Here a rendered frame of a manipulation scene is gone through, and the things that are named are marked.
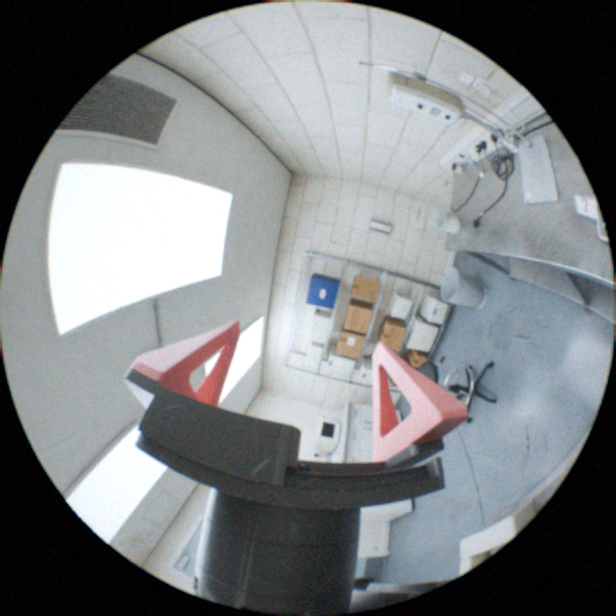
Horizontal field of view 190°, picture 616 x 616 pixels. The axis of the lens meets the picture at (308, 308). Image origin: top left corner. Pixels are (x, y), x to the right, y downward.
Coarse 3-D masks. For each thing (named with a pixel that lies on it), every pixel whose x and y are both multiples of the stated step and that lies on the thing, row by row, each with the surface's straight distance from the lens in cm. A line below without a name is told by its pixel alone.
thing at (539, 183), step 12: (540, 144) 100; (528, 156) 102; (540, 156) 97; (528, 168) 99; (540, 168) 94; (552, 168) 91; (528, 180) 97; (540, 180) 92; (552, 180) 88; (528, 192) 94; (540, 192) 90; (552, 192) 86
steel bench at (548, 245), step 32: (544, 128) 104; (576, 160) 88; (480, 192) 125; (512, 192) 103; (576, 192) 82; (480, 224) 117; (512, 224) 97; (544, 224) 85; (576, 224) 78; (480, 256) 158; (512, 256) 92; (544, 256) 80; (576, 256) 74; (608, 256) 71; (544, 288) 159; (576, 288) 111; (608, 288) 139
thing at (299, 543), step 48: (240, 480) 6; (288, 480) 6; (336, 480) 7; (384, 480) 7; (432, 480) 7; (240, 528) 7; (288, 528) 6; (336, 528) 7; (240, 576) 7; (288, 576) 7; (336, 576) 7
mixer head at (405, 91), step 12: (396, 72) 72; (396, 84) 67; (408, 84) 69; (420, 84) 70; (396, 96) 67; (408, 96) 66; (420, 96) 66; (432, 96) 69; (444, 96) 71; (456, 96) 74; (408, 108) 70; (420, 108) 67; (432, 108) 68; (444, 108) 68; (456, 108) 70; (444, 120) 72; (456, 120) 71
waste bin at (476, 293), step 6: (444, 276) 208; (468, 282) 192; (474, 282) 199; (480, 282) 212; (468, 288) 190; (474, 288) 196; (480, 288) 203; (486, 288) 213; (468, 294) 192; (474, 294) 196; (480, 294) 202; (486, 294) 209; (462, 300) 192; (468, 300) 195; (474, 300) 199; (480, 300) 204; (468, 306) 206; (474, 306) 207; (480, 306) 210
